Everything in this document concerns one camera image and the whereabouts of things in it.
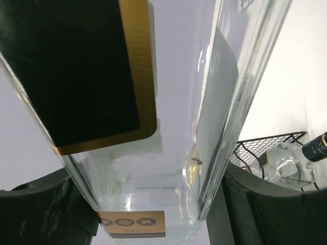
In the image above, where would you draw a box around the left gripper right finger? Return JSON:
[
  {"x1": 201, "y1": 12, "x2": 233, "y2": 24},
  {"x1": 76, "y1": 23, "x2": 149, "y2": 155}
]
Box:
[{"x1": 206, "y1": 164, "x2": 326, "y2": 244}]

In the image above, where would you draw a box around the clear square bottle black label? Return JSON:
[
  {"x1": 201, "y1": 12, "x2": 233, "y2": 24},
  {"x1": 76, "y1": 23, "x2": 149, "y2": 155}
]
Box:
[{"x1": 249, "y1": 133, "x2": 326, "y2": 189}]

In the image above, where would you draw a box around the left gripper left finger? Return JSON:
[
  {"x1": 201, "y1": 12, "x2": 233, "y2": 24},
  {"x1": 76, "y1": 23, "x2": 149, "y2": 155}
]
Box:
[{"x1": 1, "y1": 168, "x2": 99, "y2": 245}]

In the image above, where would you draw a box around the black wire wine rack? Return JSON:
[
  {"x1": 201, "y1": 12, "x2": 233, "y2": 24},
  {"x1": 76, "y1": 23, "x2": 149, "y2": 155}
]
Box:
[{"x1": 231, "y1": 133, "x2": 305, "y2": 190}]

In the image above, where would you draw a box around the square clear bottle dark cap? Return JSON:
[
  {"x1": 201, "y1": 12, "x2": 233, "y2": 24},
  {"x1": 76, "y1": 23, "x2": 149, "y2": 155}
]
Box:
[{"x1": 1, "y1": 1, "x2": 290, "y2": 244}]

